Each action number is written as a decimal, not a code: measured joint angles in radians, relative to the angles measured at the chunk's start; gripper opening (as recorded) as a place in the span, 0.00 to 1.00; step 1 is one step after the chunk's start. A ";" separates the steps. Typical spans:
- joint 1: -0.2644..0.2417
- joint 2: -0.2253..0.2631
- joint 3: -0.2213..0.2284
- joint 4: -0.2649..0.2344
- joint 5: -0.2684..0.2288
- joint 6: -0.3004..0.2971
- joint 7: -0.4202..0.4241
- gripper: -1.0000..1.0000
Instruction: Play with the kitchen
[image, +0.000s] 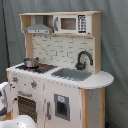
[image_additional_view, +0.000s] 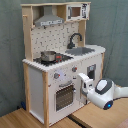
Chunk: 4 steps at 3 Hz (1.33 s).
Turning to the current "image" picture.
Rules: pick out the white toy oven door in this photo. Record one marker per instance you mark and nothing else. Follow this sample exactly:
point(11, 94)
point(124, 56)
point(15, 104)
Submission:
point(25, 102)

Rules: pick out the grey toy sink basin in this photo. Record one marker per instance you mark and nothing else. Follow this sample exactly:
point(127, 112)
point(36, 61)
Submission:
point(72, 74)

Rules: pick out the white wooden toy kitchen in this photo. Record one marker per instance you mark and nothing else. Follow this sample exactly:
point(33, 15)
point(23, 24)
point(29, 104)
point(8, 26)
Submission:
point(61, 50)

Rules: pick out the black toy stovetop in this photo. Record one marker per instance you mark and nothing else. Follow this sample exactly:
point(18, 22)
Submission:
point(41, 68)

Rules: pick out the right red stove knob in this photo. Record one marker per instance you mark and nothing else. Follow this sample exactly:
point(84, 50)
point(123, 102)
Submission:
point(33, 84)

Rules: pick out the red stove knob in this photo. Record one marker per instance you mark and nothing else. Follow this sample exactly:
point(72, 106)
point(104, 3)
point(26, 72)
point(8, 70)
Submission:
point(14, 79)
point(33, 84)

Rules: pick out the small metal pot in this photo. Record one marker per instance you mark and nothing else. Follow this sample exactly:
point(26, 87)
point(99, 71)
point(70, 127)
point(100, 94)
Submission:
point(31, 62)

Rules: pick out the white cabinet door with dispenser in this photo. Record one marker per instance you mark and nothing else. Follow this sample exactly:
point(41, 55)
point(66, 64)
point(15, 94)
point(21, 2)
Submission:
point(63, 109)

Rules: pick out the black toy faucet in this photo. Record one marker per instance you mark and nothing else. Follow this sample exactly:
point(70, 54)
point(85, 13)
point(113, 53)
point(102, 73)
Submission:
point(81, 63)

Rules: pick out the grey toy range hood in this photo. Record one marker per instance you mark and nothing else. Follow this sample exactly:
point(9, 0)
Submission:
point(38, 27)

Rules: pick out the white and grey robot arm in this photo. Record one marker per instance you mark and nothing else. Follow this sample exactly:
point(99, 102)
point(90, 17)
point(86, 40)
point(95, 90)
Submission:
point(6, 104)

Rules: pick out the white toy microwave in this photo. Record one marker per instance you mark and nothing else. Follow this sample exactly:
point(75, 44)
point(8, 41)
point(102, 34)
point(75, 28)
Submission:
point(74, 24)

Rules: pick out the left red stove knob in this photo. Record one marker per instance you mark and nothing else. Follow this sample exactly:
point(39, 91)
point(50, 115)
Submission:
point(14, 79)

